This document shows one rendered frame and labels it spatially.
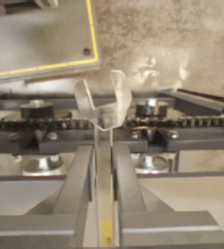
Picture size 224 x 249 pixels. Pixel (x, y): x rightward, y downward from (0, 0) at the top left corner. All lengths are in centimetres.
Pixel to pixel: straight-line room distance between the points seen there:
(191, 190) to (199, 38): 134
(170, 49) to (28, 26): 90
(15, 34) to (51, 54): 20
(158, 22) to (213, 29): 39
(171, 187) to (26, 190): 14
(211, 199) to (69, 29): 96
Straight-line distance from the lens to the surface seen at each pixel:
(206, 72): 149
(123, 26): 135
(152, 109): 43
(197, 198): 20
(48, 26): 106
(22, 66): 109
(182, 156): 64
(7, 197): 20
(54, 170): 50
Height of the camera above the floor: 131
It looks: 74 degrees down
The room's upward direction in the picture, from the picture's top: 175 degrees clockwise
